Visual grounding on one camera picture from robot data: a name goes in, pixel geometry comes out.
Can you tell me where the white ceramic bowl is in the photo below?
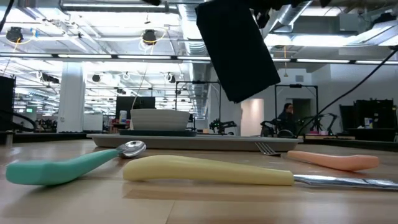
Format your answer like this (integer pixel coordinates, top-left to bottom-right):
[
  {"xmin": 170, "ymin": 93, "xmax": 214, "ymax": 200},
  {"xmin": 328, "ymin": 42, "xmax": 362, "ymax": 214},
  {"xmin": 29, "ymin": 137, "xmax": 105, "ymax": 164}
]
[{"xmin": 129, "ymin": 108, "xmax": 191, "ymax": 131}]

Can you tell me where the black looped cable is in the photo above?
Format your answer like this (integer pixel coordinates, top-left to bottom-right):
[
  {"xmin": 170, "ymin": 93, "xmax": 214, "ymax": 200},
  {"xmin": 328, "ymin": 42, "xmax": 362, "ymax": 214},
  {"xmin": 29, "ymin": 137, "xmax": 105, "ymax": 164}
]
[{"xmin": 0, "ymin": 108, "xmax": 39, "ymax": 133}]

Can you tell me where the dark navy cloth napkin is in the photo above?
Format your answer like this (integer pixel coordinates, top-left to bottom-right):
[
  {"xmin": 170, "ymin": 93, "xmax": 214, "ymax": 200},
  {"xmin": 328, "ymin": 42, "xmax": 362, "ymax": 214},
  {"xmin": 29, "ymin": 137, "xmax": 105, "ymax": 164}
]
[{"xmin": 195, "ymin": 0, "xmax": 282, "ymax": 104}]

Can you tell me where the fork with orange handle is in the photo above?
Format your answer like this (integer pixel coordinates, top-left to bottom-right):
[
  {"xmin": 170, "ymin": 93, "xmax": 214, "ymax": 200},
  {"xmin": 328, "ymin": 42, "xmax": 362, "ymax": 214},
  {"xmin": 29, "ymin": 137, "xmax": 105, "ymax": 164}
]
[{"xmin": 254, "ymin": 141, "xmax": 381, "ymax": 172}]

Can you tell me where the person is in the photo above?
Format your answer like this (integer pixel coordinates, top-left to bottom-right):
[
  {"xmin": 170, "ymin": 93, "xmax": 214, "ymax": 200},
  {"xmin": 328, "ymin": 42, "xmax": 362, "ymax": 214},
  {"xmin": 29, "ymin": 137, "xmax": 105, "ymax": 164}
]
[{"xmin": 275, "ymin": 102, "xmax": 304, "ymax": 138}]

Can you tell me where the dark teal plate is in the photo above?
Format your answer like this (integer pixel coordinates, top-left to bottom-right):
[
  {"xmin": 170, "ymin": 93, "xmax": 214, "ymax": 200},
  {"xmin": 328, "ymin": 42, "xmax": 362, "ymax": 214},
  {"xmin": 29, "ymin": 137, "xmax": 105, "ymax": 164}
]
[{"xmin": 118, "ymin": 129, "xmax": 198, "ymax": 138}]

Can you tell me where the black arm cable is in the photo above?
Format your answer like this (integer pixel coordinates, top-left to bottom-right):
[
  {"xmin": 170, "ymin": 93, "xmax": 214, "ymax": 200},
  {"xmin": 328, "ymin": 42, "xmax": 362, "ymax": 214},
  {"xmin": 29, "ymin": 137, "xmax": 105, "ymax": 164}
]
[
  {"xmin": 0, "ymin": 0, "xmax": 15, "ymax": 32},
  {"xmin": 297, "ymin": 48, "xmax": 398, "ymax": 135}
]

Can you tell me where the black monitor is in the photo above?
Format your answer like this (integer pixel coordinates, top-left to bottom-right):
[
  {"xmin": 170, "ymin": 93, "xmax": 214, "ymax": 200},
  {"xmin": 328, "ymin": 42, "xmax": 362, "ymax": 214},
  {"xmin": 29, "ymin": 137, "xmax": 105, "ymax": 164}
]
[{"xmin": 115, "ymin": 95, "xmax": 156, "ymax": 121}]

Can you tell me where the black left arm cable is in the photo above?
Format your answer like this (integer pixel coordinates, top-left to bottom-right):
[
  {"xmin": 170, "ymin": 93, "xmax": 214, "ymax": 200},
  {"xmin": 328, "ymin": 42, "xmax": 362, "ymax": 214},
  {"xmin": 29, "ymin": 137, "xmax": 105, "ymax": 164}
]
[{"xmin": 0, "ymin": 0, "xmax": 15, "ymax": 32}]

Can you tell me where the white building column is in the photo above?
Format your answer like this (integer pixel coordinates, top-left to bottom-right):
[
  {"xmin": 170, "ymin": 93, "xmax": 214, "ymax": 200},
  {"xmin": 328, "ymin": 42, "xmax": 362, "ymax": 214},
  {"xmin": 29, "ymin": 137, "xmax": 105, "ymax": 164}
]
[{"xmin": 57, "ymin": 62, "xmax": 86, "ymax": 134}]

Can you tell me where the spoon with teal handle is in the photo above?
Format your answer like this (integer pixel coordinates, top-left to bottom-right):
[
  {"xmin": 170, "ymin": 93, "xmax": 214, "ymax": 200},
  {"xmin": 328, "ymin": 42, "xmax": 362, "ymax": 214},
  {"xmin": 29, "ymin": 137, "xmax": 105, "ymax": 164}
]
[{"xmin": 5, "ymin": 140, "xmax": 147, "ymax": 187}]

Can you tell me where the black cabinet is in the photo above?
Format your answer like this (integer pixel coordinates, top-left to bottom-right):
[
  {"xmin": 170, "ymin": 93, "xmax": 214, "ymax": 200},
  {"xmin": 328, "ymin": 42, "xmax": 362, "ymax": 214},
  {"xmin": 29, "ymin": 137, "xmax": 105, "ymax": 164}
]
[{"xmin": 0, "ymin": 76, "xmax": 16, "ymax": 131}]

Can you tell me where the black ceiling cable reel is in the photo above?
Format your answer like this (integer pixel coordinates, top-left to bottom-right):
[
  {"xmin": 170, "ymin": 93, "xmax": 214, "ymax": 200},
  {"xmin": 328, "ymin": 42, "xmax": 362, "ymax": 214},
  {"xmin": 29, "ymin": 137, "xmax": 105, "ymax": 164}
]
[
  {"xmin": 5, "ymin": 26, "xmax": 24, "ymax": 44},
  {"xmin": 142, "ymin": 29, "xmax": 158, "ymax": 46}
]

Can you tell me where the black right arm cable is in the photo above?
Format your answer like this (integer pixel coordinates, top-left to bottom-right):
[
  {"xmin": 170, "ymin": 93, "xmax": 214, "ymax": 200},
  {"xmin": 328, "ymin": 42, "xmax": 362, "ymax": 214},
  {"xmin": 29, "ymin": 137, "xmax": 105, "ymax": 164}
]
[{"xmin": 297, "ymin": 48, "xmax": 398, "ymax": 135}]

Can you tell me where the white cabinet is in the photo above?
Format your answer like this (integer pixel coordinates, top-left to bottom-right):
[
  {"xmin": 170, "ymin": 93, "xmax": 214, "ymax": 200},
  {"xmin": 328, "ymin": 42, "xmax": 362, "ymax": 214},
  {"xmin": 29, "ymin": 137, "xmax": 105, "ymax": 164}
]
[{"xmin": 83, "ymin": 114, "xmax": 104, "ymax": 131}]

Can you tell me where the grey plastic tray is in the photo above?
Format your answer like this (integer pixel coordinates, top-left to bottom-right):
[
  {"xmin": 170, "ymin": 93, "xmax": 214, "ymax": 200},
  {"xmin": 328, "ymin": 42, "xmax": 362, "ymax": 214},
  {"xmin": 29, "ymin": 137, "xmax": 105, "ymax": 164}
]
[{"xmin": 86, "ymin": 133, "xmax": 304, "ymax": 152}]

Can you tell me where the long ceiling light strip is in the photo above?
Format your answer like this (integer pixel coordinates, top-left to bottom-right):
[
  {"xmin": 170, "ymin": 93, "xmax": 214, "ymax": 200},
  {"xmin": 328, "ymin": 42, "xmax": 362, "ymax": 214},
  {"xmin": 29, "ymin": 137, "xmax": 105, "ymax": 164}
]
[{"xmin": 0, "ymin": 52, "xmax": 398, "ymax": 65}]

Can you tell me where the black aluminium table frame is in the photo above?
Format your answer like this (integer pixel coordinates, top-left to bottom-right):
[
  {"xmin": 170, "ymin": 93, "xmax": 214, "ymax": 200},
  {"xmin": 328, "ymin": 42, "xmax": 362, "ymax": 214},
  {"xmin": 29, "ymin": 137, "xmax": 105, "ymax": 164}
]
[{"xmin": 0, "ymin": 130, "xmax": 398, "ymax": 153}]

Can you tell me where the black shelf unit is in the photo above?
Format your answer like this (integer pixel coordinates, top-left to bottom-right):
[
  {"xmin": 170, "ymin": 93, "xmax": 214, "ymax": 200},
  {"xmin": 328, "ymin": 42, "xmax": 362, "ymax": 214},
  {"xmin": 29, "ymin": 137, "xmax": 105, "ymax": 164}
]
[{"xmin": 338, "ymin": 98, "xmax": 398, "ymax": 142}]

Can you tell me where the silver ventilation duct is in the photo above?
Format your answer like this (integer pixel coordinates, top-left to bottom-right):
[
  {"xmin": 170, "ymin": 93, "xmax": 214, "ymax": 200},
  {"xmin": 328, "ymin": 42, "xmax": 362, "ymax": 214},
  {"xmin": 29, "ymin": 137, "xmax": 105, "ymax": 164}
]
[{"xmin": 178, "ymin": 0, "xmax": 215, "ymax": 94}]

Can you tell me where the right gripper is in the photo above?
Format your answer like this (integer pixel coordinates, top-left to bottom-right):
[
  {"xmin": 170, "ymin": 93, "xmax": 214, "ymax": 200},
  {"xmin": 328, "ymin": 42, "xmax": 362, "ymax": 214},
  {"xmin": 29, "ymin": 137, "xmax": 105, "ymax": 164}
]
[{"xmin": 247, "ymin": 0, "xmax": 332, "ymax": 29}]

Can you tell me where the knife with yellow handle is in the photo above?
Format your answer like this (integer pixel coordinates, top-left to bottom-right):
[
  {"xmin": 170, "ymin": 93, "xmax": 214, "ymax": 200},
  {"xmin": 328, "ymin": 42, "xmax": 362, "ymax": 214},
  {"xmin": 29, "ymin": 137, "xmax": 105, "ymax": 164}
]
[{"xmin": 123, "ymin": 154, "xmax": 398, "ymax": 191}]

